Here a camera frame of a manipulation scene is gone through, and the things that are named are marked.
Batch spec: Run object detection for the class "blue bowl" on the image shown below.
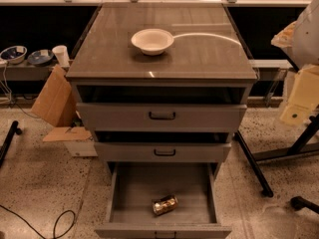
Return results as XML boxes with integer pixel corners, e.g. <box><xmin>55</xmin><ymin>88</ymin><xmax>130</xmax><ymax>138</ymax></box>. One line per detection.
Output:
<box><xmin>0</xmin><ymin>46</ymin><xmax>27</xmax><ymax>65</ymax></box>
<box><xmin>27</xmin><ymin>49</ymin><xmax>54</xmax><ymax>67</ymax></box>

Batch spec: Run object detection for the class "white bowl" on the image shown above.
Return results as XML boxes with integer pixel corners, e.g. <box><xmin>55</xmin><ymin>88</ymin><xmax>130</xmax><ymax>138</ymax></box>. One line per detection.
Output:
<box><xmin>131</xmin><ymin>29</ymin><xmax>174</xmax><ymax>56</ymax></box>

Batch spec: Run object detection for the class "black metal stand frame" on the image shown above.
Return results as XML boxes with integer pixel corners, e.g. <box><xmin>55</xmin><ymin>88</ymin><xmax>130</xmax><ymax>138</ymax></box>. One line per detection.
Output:
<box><xmin>234</xmin><ymin>115</ymin><xmax>319</xmax><ymax>197</ymax></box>

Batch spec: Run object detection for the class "white paper cup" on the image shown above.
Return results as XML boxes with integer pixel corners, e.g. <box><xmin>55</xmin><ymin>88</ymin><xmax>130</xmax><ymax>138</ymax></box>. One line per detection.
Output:
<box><xmin>52</xmin><ymin>45</ymin><xmax>70</xmax><ymax>67</ymax></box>

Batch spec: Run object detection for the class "black bar left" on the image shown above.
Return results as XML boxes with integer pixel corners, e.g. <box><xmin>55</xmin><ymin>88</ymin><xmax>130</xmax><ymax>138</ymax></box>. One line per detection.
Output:
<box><xmin>0</xmin><ymin>120</ymin><xmax>22</xmax><ymax>166</ymax></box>

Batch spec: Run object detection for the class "grey drawer cabinet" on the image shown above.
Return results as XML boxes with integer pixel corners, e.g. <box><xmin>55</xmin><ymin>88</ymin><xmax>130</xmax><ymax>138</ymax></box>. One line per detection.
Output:
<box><xmin>65</xmin><ymin>2</ymin><xmax>259</xmax><ymax>181</ymax></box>

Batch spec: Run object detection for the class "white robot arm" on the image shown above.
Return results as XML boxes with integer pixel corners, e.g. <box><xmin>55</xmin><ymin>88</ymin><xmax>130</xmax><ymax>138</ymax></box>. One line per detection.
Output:
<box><xmin>271</xmin><ymin>0</ymin><xmax>319</xmax><ymax>125</ymax></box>

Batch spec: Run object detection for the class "grey top drawer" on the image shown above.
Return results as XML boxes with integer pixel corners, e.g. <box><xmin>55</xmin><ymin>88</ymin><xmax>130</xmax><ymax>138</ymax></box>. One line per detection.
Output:
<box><xmin>77</xmin><ymin>86</ymin><xmax>246</xmax><ymax>132</ymax></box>

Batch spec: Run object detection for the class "black floor cable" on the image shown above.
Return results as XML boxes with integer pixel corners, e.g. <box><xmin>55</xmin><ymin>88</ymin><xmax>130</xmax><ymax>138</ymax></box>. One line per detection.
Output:
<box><xmin>0</xmin><ymin>204</ymin><xmax>77</xmax><ymax>239</ymax></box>

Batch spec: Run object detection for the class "grey drawer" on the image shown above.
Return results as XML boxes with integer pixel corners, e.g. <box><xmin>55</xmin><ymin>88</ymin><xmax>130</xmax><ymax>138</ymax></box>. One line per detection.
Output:
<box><xmin>77</xmin><ymin>86</ymin><xmax>246</xmax><ymax>132</ymax></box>
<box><xmin>96</xmin><ymin>162</ymin><xmax>231</xmax><ymax>239</ymax></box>
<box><xmin>95</xmin><ymin>131</ymin><xmax>231</xmax><ymax>162</ymax></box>

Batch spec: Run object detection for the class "blue bowl far left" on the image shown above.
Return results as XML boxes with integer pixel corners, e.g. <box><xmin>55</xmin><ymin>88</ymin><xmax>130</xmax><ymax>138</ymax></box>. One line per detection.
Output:
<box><xmin>0</xmin><ymin>46</ymin><xmax>27</xmax><ymax>65</ymax></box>

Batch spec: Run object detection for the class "grey middle drawer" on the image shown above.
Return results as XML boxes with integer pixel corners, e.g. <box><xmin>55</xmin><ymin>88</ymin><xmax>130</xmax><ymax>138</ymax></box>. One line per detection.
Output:
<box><xmin>95</xmin><ymin>131</ymin><xmax>231</xmax><ymax>162</ymax></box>

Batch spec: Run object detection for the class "black wheel base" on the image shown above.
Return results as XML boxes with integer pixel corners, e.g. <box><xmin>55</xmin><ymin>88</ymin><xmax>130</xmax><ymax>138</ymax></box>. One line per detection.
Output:
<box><xmin>290</xmin><ymin>196</ymin><xmax>319</xmax><ymax>214</ymax></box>

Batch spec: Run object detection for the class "grey bottom drawer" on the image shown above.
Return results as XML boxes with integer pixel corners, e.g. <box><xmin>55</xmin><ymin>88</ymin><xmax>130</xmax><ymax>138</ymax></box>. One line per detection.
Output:
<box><xmin>96</xmin><ymin>162</ymin><xmax>231</xmax><ymax>239</ymax></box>

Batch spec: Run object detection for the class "brown cardboard box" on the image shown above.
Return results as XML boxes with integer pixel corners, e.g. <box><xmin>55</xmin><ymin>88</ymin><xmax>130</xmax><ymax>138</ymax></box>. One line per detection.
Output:
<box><xmin>31</xmin><ymin>65</ymin><xmax>97</xmax><ymax>157</ymax></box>

